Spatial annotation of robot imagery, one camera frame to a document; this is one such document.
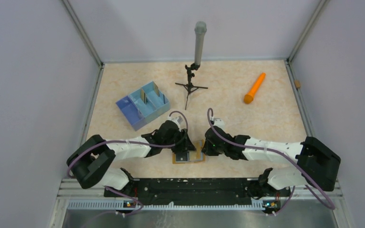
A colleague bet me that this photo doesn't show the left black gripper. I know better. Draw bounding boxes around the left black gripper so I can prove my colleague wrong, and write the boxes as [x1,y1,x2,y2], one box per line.
[163,128,196,154]

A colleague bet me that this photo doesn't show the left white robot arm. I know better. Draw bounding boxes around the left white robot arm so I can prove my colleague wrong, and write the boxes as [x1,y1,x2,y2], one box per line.
[66,117,196,196]

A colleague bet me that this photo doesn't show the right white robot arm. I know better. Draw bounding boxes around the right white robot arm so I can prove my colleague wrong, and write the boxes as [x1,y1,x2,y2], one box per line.
[202,118,341,196]

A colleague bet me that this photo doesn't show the card in organizer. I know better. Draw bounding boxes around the card in organizer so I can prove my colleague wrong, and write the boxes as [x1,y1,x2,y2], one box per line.
[140,88,147,104]
[153,83,160,96]

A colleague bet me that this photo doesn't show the blue compartment organizer box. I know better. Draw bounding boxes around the blue compartment organizer box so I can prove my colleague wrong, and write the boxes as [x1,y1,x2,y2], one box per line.
[116,81,170,131]

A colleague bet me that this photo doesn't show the black tripod stand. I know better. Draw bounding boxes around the black tripod stand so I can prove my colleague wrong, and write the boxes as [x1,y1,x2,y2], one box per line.
[175,63,208,110]

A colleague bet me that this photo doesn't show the orange marker pen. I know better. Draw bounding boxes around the orange marker pen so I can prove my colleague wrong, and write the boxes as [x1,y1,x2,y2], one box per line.
[243,73,266,104]

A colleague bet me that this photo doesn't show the small wooden block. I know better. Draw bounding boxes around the small wooden block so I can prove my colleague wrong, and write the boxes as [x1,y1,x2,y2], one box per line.
[294,80,301,89]

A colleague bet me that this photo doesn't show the grey microphone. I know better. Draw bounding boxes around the grey microphone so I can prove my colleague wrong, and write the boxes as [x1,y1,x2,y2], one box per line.
[194,21,207,66]

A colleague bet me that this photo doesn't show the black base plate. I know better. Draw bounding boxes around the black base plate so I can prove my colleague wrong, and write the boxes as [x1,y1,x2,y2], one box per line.
[120,178,290,206]

